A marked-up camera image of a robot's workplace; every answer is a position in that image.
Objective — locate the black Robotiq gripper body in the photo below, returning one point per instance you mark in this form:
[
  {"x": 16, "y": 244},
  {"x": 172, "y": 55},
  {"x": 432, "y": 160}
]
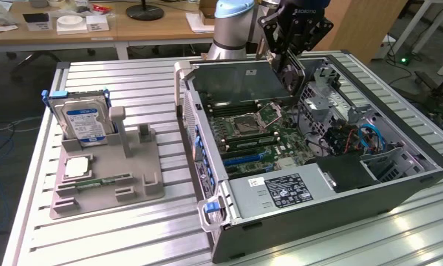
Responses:
[{"x": 298, "y": 25}]

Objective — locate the black graphics card metal bracket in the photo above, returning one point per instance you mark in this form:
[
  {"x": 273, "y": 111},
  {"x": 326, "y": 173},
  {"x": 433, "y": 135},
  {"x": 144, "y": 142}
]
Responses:
[{"x": 292, "y": 77}]

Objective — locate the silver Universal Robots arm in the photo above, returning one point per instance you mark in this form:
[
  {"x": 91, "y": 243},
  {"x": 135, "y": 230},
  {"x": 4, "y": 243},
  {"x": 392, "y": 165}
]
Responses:
[{"x": 225, "y": 36}]

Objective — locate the wooden cabinet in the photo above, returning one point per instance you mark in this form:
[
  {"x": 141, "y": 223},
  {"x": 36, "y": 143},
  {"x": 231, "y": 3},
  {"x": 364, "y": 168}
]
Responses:
[{"x": 354, "y": 27}]

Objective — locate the brown cardboard box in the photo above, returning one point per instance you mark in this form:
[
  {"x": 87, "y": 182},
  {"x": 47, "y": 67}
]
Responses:
[{"x": 208, "y": 8}]

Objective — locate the white control box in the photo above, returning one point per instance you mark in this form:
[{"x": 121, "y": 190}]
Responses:
[{"x": 386, "y": 50}]

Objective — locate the white paper stack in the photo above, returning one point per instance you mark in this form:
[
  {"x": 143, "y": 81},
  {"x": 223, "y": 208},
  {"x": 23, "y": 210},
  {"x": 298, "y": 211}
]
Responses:
[{"x": 200, "y": 23}]

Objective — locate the black adapter green light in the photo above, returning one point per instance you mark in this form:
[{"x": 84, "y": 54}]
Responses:
[{"x": 404, "y": 60}]

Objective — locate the metal socket cover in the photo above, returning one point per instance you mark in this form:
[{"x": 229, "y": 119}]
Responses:
[{"x": 270, "y": 104}]

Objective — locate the black RAM slot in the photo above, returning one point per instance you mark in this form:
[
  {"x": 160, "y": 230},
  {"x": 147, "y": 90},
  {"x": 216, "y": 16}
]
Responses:
[
  {"x": 235, "y": 111},
  {"x": 232, "y": 104}
]

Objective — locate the perforated metal drive cage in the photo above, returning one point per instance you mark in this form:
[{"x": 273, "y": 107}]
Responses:
[{"x": 317, "y": 110}]

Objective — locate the black round lamp base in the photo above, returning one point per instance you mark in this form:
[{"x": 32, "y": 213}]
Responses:
[{"x": 144, "y": 12}]

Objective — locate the CPU socket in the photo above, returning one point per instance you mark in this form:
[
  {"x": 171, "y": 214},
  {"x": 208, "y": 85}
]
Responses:
[{"x": 249, "y": 124}]

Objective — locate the dark floor equipment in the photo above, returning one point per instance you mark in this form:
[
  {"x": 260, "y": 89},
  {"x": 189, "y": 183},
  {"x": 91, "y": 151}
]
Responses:
[{"x": 440, "y": 91}]

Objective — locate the green motherboard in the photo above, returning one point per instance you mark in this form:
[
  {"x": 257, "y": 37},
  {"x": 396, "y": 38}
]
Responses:
[{"x": 292, "y": 138}]

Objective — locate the black installed RAM stick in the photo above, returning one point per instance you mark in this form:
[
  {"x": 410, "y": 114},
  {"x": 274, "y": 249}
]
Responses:
[{"x": 253, "y": 142}]

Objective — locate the red and white packet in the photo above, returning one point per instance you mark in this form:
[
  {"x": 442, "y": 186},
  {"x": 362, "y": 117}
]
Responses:
[{"x": 100, "y": 9}]

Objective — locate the white box with label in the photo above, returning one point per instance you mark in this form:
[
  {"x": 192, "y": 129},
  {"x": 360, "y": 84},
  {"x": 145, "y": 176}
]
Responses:
[{"x": 97, "y": 23}]

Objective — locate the blue expansion slot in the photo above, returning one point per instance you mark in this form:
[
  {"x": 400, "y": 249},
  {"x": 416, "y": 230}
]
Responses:
[{"x": 244, "y": 160}]

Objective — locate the silver chipset heatsink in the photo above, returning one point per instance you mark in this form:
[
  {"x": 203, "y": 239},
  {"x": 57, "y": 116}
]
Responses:
[{"x": 288, "y": 164}]

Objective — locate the grey metal disk bay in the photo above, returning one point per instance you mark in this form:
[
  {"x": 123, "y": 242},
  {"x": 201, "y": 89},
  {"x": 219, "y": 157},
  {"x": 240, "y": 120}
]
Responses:
[{"x": 392, "y": 166}]

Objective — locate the white tape roll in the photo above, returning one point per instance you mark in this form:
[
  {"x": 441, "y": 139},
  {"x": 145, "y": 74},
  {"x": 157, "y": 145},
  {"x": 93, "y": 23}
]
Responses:
[{"x": 55, "y": 2}]

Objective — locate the hard disk with blue carrier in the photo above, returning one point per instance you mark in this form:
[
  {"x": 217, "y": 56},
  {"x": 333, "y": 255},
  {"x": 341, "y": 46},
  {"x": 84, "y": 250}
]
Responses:
[{"x": 81, "y": 122}]

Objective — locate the grey power supply unit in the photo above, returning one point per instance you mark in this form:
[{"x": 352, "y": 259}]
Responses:
[{"x": 251, "y": 199}]

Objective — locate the white box black top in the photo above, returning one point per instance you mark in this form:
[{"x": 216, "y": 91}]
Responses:
[{"x": 37, "y": 22}]

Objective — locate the grey cup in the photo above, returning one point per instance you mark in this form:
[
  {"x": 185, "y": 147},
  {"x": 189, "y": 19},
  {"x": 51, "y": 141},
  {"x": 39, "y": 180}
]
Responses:
[{"x": 39, "y": 3}]

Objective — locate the black office chair base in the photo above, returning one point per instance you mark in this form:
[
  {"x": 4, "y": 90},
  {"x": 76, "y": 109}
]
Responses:
[{"x": 33, "y": 59}]

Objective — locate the wooden desk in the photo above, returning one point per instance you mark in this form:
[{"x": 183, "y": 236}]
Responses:
[{"x": 30, "y": 37}]

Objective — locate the grey plastic parts rack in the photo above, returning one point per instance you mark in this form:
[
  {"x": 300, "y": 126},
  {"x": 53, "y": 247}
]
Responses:
[{"x": 107, "y": 166}]

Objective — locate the blue case latch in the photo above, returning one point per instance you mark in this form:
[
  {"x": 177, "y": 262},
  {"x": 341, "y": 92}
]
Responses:
[{"x": 211, "y": 208}]

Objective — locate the open dark grey PC case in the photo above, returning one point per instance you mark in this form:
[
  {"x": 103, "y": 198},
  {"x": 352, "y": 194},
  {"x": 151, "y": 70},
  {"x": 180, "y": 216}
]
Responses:
[{"x": 317, "y": 221}]

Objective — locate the white note card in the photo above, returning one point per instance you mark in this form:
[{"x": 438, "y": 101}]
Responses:
[{"x": 3, "y": 28}]

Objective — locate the silver CPU chip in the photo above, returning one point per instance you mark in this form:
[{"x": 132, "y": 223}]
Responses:
[{"x": 76, "y": 168}]

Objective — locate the green RAM stick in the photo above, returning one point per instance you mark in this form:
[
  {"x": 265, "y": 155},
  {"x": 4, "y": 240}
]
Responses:
[{"x": 96, "y": 183}]

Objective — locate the white table frame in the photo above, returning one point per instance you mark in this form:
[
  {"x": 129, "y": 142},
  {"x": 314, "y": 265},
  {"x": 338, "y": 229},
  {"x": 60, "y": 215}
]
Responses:
[{"x": 416, "y": 50}]

